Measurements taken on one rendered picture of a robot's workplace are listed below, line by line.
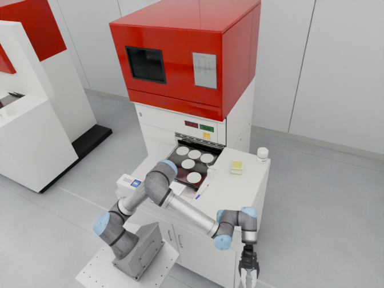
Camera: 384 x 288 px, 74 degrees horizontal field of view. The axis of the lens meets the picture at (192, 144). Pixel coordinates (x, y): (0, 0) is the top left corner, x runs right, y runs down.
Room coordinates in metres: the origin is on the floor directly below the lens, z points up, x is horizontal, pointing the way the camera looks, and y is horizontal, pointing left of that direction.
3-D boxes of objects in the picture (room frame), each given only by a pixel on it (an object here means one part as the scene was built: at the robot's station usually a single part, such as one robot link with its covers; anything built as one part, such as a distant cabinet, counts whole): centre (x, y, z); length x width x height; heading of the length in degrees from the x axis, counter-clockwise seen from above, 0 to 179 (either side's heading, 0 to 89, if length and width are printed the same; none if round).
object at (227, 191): (1.08, -0.23, 0.89); 0.62 x 0.35 x 0.14; 148
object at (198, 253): (1.24, 0.03, 0.41); 0.97 x 0.64 x 0.82; 58
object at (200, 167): (1.37, 0.05, 0.90); 0.34 x 0.34 x 0.01; 58
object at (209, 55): (1.92, -0.07, 1.52); 0.81 x 0.75 x 0.59; 58
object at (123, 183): (1.09, 0.29, 0.89); 0.55 x 0.09 x 0.14; 58
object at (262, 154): (1.25, -0.48, 1.01); 0.07 x 0.07 x 0.10
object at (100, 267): (0.70, 0.42, 0.75); 0.45 x 0.44 x 0.13; 145
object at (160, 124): (1.66, 0.09, 1.02); 0.82 x 0.03 x 0.40; 58
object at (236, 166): (1.17, -0.28, 1.00); 0.07 x 0.07 x 0.07; 73
